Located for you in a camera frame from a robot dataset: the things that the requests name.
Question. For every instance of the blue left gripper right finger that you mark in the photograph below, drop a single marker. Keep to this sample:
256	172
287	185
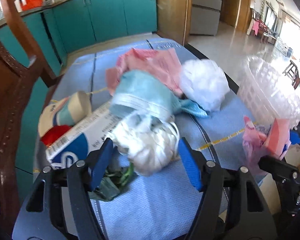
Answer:
193	163

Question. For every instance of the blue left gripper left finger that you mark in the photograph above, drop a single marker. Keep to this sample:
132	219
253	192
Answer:
98	162

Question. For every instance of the pink plastic bag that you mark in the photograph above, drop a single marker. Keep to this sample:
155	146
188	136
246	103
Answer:
257	144

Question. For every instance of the white paper ball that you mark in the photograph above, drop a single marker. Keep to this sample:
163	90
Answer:
148	142

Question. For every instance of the red snack packet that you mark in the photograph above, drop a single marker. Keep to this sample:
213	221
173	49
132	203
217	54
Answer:
54	134

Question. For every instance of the striped paper cup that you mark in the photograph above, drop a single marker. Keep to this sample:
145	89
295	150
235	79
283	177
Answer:
68	111

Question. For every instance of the light blue cloth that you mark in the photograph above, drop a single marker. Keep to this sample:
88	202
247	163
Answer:
140	91

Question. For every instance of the pink printed paper wrapper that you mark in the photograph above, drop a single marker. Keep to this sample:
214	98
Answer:
162	64

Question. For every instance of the teal kitchen cabinets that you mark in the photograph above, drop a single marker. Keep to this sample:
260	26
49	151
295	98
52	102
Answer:
65	28

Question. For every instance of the dark green plastic scrap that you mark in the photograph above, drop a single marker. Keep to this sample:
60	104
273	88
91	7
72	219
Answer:
113	183

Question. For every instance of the white blue cardboard box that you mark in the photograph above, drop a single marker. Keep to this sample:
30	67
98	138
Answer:
86	136

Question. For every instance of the white plastic laundry basket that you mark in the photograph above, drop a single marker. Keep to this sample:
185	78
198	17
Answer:
267	94

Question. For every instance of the white crumpled plastic bag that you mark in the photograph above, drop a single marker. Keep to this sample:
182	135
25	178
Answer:
204	82

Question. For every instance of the distant dining chairs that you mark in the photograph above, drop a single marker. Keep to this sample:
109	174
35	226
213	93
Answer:
283	32

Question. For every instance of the brown wooden chair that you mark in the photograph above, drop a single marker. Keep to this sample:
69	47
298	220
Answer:
16	84

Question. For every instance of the wooden door panel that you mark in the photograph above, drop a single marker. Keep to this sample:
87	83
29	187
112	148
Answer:
174	19

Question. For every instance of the grey refrigerator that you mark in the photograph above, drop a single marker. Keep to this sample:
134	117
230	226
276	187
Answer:
205	15

